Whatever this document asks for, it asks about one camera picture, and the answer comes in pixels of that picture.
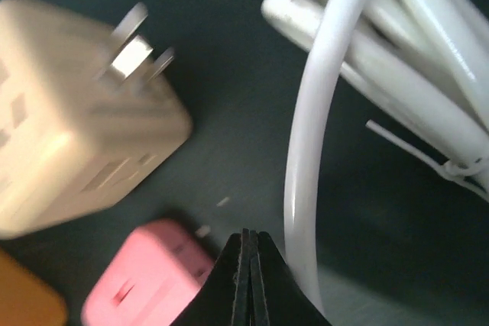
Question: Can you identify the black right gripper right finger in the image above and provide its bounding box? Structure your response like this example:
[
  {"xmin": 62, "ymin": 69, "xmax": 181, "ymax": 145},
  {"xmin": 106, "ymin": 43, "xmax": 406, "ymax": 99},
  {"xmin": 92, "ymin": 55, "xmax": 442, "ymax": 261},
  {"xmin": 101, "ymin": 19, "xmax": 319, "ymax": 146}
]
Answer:
[{"xmin": 249, "ymin": 231, "xmax": 329, "ymax": 326}]

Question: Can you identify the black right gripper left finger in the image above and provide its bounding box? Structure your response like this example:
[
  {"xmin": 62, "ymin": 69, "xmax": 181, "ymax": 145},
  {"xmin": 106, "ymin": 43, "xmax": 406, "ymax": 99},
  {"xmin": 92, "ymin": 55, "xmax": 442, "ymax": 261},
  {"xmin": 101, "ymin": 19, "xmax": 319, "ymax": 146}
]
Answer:
[{"xmin": 173, "ymin": 229, "xmax": 251, "ymax": 326}]

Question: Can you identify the pink plug adapter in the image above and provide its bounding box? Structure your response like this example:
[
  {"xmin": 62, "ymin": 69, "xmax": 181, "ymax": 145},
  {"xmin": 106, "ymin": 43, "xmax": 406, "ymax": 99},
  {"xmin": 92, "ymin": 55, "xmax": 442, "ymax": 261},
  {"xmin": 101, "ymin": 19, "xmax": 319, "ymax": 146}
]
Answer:
[{"xmin": 81, "ymin": 218, "xmax": 215, "ymax": 325}]

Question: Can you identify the beige cube plug adapter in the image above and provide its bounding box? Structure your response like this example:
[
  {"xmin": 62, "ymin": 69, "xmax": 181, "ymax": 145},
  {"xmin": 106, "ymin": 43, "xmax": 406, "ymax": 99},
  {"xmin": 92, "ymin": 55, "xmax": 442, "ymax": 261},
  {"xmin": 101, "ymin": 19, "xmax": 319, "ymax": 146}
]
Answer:
[{"xmin": 1, "ymin": 0, "xmax": 193, "ymax": 239}]

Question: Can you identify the orange power strip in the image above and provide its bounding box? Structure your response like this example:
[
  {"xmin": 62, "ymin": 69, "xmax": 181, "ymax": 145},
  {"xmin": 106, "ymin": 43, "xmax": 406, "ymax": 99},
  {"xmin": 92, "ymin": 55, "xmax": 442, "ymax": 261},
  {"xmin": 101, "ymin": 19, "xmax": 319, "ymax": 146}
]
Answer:
[{"xmin": 1, "ymin": 251, "xmax": 68, "ymax": 326}]

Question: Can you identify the white zip tie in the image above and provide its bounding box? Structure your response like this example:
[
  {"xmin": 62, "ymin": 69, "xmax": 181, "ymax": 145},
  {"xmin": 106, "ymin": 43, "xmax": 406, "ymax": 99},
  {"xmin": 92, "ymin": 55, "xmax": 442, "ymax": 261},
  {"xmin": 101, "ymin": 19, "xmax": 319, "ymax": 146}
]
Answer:
[{"xmin": 366, "ymin": 120, "xmax": 488, "ymax": 182}]

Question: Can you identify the white power strip cable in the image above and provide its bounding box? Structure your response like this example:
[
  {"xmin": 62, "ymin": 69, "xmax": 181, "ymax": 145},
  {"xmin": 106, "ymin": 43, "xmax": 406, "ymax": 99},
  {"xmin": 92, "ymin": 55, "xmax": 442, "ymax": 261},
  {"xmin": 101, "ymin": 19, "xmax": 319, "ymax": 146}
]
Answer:
[{"xmin": 253, "ymin": 0, "xmax": 489, "ymax": 318}]

